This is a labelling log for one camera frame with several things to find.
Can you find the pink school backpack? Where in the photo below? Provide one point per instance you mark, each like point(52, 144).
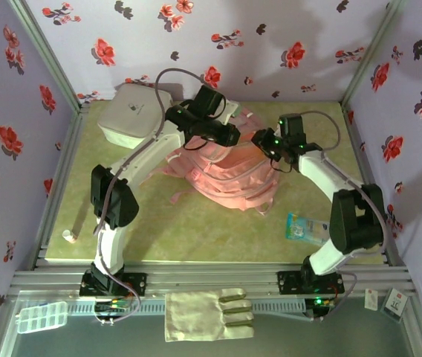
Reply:
point(233, 178)

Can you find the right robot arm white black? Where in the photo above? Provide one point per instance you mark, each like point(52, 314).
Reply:
point(322, 171)

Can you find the light blue tissue pack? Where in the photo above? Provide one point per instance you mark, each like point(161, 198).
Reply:
point(300, 227)

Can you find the white square box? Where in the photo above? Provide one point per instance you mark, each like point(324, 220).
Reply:
point(129, 115)

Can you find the small white tag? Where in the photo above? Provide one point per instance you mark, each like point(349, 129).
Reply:
point(370, 299)

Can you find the small white tube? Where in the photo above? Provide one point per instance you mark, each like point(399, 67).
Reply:
point(68, 237)

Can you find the white tags with label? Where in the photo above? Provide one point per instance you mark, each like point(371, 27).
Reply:
point(395, 303)

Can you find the white work glove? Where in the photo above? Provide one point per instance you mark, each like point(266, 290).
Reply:
point(196, 316)

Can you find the clear plastic compartment box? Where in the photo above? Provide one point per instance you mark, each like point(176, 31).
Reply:
point(42, 317)

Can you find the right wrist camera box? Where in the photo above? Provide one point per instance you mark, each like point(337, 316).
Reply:
point(292, 126)

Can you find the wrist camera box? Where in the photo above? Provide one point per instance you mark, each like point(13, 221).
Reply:
point(209, 100)
point(292, 126)

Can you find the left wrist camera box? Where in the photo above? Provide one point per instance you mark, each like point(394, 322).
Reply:
point(209, 100)

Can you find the aluminium side rail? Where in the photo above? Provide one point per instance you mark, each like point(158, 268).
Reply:
point(66, 156)
point(369, 175)

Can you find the aluminium frame post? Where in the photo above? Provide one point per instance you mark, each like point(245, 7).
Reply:
point(367, 56)
point(47, 52)

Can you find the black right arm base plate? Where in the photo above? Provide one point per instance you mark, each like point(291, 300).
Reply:
point(289, 282)

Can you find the aluminium table rail long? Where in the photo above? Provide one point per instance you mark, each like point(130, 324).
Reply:
point(211, 279)

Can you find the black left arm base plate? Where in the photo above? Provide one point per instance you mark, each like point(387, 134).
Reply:
point(136, 283)

